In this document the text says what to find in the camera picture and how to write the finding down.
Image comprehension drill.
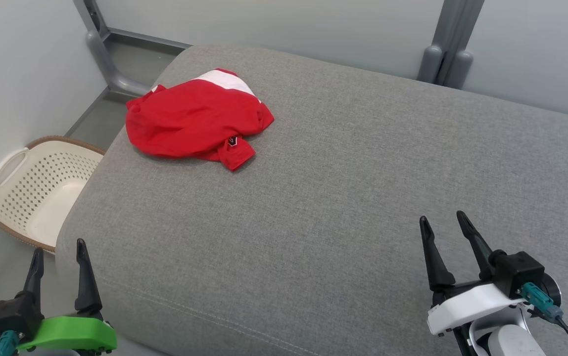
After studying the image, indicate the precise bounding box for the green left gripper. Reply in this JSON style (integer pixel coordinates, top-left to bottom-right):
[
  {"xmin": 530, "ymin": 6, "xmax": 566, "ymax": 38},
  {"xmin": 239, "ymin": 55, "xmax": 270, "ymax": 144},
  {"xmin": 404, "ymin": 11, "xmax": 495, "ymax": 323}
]
[{"xmin": 16, "ymin": 239, "xmax": 118, "ymax": 353}]

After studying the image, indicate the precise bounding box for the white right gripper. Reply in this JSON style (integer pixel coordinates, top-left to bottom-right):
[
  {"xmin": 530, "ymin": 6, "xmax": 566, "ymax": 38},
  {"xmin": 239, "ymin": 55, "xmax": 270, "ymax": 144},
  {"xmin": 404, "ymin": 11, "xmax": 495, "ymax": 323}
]
[{"xmin": 419, "ymin": 211, "xmax": 528, "ymax": 338}]

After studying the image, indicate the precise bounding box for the red basketball jersey garment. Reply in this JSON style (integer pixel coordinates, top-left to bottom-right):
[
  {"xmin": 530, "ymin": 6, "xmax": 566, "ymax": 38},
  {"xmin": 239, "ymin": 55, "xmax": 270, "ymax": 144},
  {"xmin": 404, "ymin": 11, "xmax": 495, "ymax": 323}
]
[{"xmin": 125, "ymin": 68, "xmax": 275, "ymax": 172}]

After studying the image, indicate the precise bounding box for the cream plastic laundry basket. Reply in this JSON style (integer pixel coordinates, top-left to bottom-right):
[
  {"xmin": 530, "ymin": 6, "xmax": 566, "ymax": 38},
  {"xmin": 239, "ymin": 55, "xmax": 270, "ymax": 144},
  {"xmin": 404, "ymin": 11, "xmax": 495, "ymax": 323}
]
[{"xmin": 0, "ymin": 136, "xmax": 106, "ymax": 254}]

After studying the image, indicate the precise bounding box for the grey fabric sofa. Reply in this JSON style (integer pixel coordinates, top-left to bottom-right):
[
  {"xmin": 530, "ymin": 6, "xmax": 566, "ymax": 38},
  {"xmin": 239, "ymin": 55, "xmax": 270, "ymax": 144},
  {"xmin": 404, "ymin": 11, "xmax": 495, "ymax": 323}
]
[{"xmin": 55, "ymin": 44, "xmax": 568, "ymax": 356}]

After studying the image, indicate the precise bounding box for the left teal plug cable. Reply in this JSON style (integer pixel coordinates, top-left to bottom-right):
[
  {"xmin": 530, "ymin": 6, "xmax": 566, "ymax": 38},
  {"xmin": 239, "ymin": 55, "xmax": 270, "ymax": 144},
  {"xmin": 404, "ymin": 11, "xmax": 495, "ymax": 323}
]
[{"xmin": 0, "ymin": 330, "xmax": 20, "ymax": 356}]

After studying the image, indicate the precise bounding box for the grey partition post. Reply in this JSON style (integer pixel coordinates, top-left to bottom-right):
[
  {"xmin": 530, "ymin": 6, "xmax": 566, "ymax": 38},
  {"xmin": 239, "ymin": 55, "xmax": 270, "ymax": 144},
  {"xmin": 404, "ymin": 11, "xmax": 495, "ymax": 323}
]
[
  {"xmin": 417, "ymin": 0, "xmax": 458, "ymax": 85},
  {"xmin": 440, "ymin": 0, "xmax": 485, "ymax": 90}
]

